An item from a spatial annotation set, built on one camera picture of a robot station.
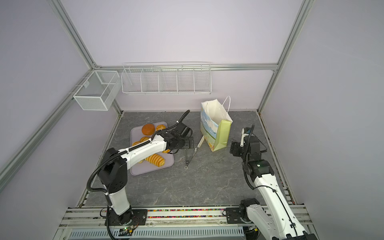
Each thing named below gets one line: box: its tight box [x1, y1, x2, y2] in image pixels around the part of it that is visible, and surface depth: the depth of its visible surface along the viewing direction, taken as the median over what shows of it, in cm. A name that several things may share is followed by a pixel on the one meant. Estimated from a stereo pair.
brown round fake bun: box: [141, 123, 156, 136], surface depth 108 cm
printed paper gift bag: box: [200, 96, 233, 152], surface depth 91 cm
